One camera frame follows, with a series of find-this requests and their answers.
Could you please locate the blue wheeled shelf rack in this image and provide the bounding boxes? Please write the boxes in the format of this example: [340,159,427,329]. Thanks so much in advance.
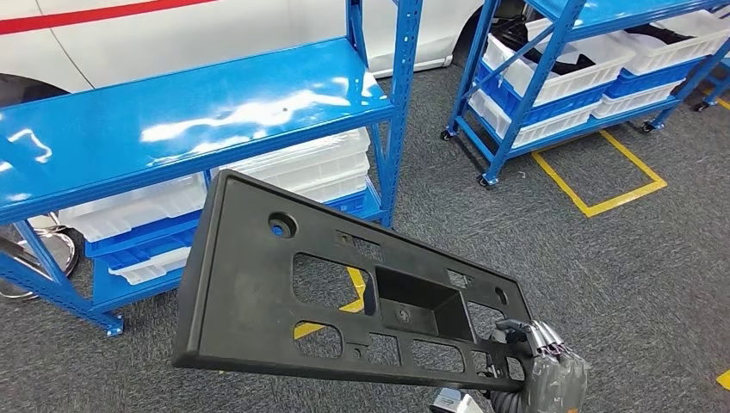
[440,0,730,189]
[691,53,730,114]

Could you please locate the black parts in bin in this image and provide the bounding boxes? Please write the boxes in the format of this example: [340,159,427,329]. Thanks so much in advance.
[624,23,694,46]
[492,15,597,77]

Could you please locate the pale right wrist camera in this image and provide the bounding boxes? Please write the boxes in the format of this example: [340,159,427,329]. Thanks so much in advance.
[429,387,485,413]

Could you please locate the white plastic storage bin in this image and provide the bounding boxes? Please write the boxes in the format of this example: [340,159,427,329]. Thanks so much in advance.
[609,9,730,77]
[285,170,371,205]
[209,127,373,195]
[591,79,684,120]
[107,246,194,287]
[467,89,601,151]
[57,172,209,244]
[481,20,636,108]

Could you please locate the white car red stripe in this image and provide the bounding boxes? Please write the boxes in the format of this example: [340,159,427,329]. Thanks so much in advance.
[0,0,526,109]

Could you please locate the blue plastic storage bin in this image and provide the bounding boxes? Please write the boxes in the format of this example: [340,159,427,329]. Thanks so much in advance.
[604,57,707,100]
[101,231,195,272]
[476,61,616,127]
[84,209,203,259]
[322,190,369,218]

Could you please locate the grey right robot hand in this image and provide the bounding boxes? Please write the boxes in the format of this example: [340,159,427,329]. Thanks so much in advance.
[493,317,592,413]

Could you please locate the black plastic panel part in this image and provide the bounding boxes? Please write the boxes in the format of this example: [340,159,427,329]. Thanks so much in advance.
[171,169,535,391]

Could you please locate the blue metal shelf rack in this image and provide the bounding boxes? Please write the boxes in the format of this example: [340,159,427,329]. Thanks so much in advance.
[0,0,424,337]

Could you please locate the round chrome chair base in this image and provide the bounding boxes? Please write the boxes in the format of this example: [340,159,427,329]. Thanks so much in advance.
[0,212,79,301]

